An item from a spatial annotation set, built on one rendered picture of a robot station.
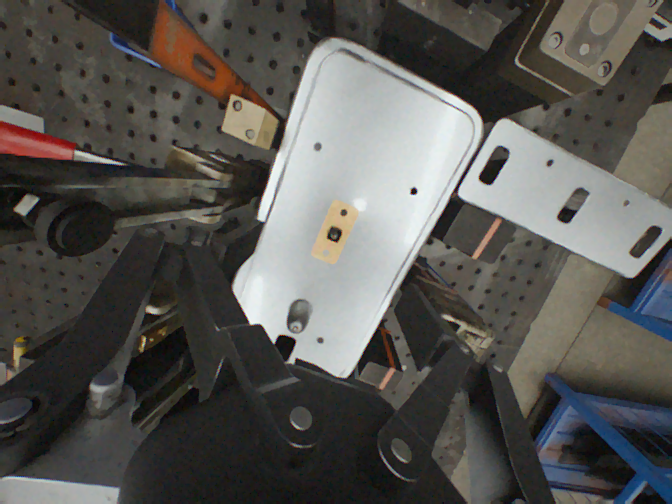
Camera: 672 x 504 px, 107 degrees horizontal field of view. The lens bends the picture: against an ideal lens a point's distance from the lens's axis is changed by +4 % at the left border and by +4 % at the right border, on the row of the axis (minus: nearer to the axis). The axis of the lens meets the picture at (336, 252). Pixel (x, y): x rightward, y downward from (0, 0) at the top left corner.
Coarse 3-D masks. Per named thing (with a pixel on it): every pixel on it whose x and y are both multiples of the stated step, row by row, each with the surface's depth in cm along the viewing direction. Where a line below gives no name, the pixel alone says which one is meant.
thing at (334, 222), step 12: (336, 204) 31; (348, 204) 32; (336, 216) 32; (348, 216) 32; (324, 228) 32; (336, 228) 32; (348, 228) 32; (324, 240) 33; (336, 240) 32; (312, 252) 33; (336, 252) 33
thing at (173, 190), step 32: (0, 160) 11; (32, 160) 12; (64, 160) 14; (0, 192) 11; (32, 192) 11; (64, 192) 13; (96, 192) 15; (128, 192) 17; (160, 192) 19; (0, 224) 11; (32, 224) 11; (64, 224) 11; (96, 224) 12; (128, 224) 17
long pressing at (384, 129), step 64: (320, 64) 27; (384, 64) 27; (320, 128) 29; (384, 128) 29; (448, 128) 29; (320, 192) 31; (384, 192) 31; (448, 192) 31; (256, 256) 34; (384, 256) 34; (256, 320) 37; (320, 320) 37
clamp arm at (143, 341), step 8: (176, 304) 32; (168, 312) 30; (176, 312) 31; (144, 320) 28; (152, 320) 28; (160, 320) 29; (168, 320) 30; (176, 320) 32; (144, 328) 27; (152, 328) 28; (160, 328) 28; (168, 328) 31; (176, 328) 32; (144, 336) 27; (152, 336) 28; (160, 336) 29; (136, 344) 27; (144, 344) 27; (152, 344) 28; (136, 352) 27
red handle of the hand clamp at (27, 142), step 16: (0, 128) 17; (16, 128) 17; (0, 144) 17; (16, 144) 17; (32, 144) 17; (48, 144) 18; (64, 144) 18; (80, 160) 19; (96, 160) 20; (112, 160) 20; (192, 192) 24; (208, 192) 25
